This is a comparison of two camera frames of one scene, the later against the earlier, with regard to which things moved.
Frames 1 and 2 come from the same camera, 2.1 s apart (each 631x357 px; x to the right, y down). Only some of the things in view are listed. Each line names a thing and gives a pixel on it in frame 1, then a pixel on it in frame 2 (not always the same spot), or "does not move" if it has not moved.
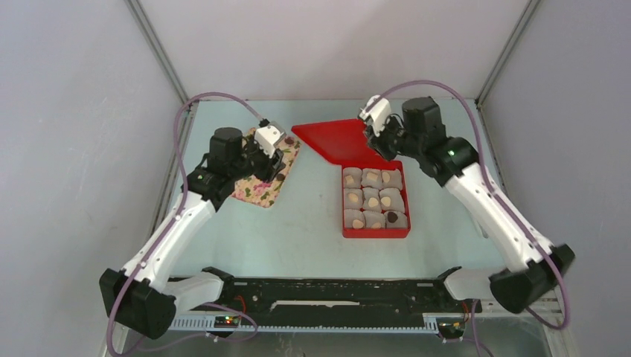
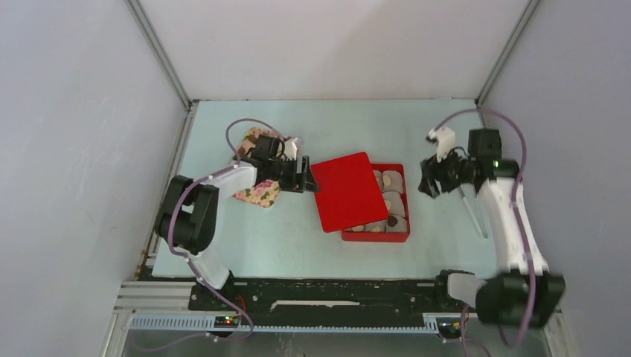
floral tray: (263, 193) does not move
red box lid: (344, 140) to (350, 195)
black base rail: (342, 298) does not move
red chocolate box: (375, 201) does not move
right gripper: (378, 142) to (432, 169)
